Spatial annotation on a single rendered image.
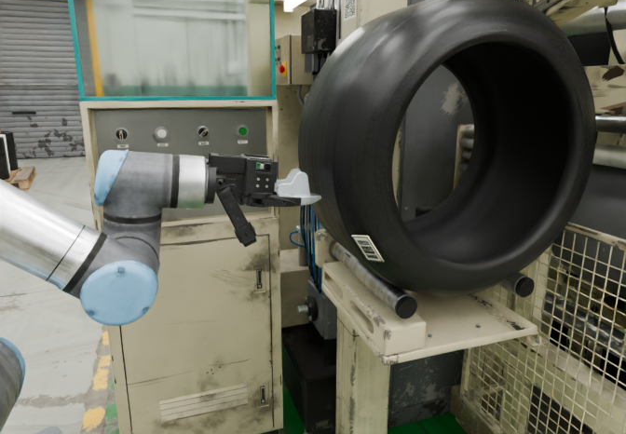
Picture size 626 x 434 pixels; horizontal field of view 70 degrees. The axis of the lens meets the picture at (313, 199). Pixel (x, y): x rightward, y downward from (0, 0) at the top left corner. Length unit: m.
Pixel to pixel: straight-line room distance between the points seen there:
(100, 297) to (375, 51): 0.54
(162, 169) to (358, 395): 0.95
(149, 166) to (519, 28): 0.65
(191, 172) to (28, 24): 9.58
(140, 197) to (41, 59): 9.47
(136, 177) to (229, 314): 0.89
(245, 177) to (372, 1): 0.59
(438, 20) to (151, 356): 1.27
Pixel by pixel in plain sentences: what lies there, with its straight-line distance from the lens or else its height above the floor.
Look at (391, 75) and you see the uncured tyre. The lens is 0.74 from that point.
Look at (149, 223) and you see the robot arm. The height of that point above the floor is 1.09.
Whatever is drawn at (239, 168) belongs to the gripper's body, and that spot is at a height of 1.17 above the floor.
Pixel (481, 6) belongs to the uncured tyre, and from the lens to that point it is 0.85.
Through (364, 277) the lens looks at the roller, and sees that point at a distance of 0.98.
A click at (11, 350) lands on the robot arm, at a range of 1.00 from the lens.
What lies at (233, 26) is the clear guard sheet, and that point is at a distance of 1.42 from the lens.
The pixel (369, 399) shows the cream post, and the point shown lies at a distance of 1.47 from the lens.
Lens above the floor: 1.30
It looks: 14 degrees down
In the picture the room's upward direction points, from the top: straight up
